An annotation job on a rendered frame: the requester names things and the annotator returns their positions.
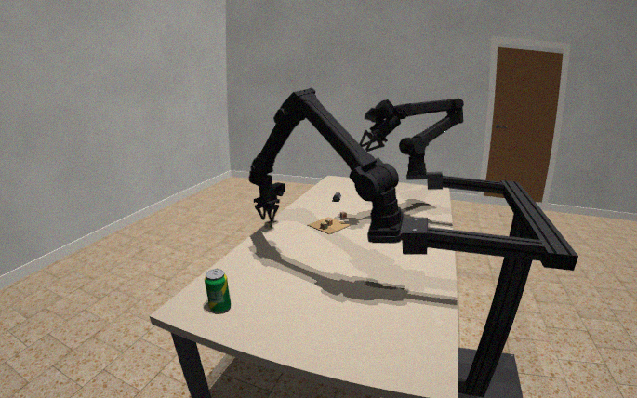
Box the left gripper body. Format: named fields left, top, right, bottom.
left=254, top=187, right=280, bottom=209

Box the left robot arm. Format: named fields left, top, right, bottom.
left=249, top=88, right=403, bottom=236

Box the tan flat mat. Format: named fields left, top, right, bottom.
left=308, top=217, right=351, bottom=234

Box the green soda can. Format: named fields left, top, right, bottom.
left=205, top=269, right=231, bottom=312

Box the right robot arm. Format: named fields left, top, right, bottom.
left=365, top=99, right=464, bottom=176

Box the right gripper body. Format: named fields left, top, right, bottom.
left=369, top=127, right=392, bottom=142

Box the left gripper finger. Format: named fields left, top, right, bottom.
left=266, top=205, right=279, bottom=222
left=255, top=205, right=266, bottom=220

